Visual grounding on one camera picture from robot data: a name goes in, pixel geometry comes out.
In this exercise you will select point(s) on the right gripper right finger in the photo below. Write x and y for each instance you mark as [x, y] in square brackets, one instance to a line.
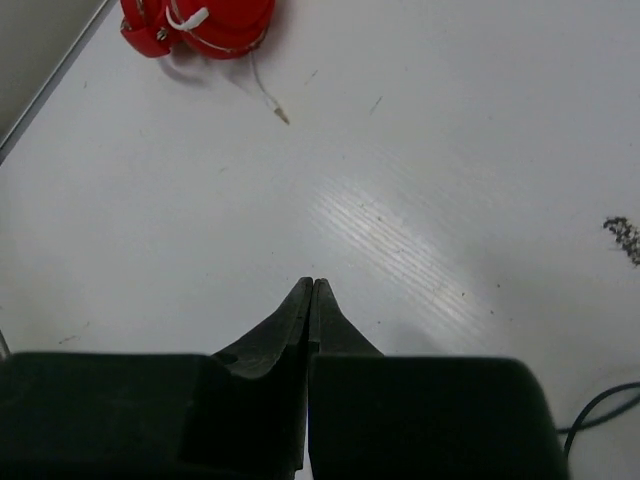
[373, 416]

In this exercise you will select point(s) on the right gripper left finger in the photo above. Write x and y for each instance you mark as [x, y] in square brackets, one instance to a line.
[236, 414]

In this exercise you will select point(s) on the red headphones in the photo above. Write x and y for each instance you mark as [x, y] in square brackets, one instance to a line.
[216, 29]

